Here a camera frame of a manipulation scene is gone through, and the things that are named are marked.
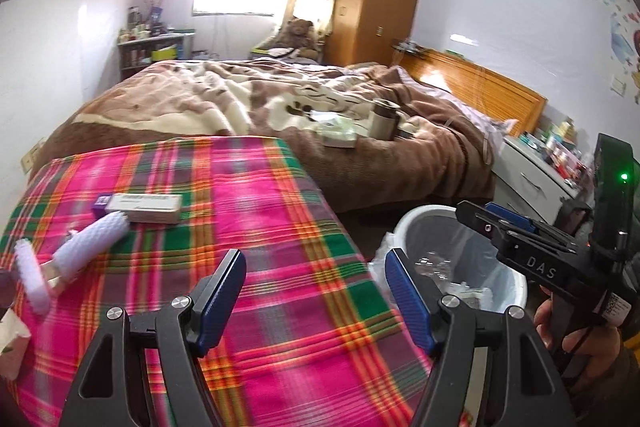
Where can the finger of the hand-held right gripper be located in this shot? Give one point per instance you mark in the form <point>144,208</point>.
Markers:
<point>507,213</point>
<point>475,217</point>

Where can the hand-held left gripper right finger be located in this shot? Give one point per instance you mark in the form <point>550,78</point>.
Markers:
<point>407,302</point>

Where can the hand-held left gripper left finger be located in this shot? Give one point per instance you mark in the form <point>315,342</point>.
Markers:
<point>222,302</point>

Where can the white trash bin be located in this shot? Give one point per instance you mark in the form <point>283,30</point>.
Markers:
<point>450,237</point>

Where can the white purple medicine box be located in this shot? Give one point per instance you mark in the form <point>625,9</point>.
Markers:
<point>145,207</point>

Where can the small white foam net sleeve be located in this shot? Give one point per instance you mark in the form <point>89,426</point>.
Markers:
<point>32,277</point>

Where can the white paper tissue pack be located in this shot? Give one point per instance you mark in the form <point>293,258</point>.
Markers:
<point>12,342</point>

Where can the person's right forearm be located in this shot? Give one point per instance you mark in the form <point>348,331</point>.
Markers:
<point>610,402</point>

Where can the person's right hand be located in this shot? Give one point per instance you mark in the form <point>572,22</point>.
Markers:
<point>542,322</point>

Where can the white nightstand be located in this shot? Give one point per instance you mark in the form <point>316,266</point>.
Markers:
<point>530,177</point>

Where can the pink green plaid blanket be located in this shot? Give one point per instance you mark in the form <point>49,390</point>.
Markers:
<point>275,307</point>

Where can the nightstand bottles and boxes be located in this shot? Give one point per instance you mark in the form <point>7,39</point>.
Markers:
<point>560,152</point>

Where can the brown cream fleece blanket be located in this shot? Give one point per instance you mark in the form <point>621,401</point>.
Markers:
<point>400,167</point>

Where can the dark flat object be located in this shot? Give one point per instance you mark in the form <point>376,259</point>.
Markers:
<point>405,134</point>

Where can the wooden headboard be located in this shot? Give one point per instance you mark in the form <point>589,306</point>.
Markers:
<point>490,92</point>

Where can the steel thermos cup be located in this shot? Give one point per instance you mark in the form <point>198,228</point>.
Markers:
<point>382,122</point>

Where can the white tissue box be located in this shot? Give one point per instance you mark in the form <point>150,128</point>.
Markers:
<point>337,134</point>

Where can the brown teddy bear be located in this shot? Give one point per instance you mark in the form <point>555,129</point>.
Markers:
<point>297,37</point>

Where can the cluttered low shelf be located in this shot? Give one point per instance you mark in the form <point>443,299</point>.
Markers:
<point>150,52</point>

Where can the white wall switch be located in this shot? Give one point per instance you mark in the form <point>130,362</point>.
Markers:
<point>620,86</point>

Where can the small black wall shelf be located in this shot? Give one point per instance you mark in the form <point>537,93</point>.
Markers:
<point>407,48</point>

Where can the wall socket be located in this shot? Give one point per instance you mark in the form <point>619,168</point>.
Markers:
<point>30,157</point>

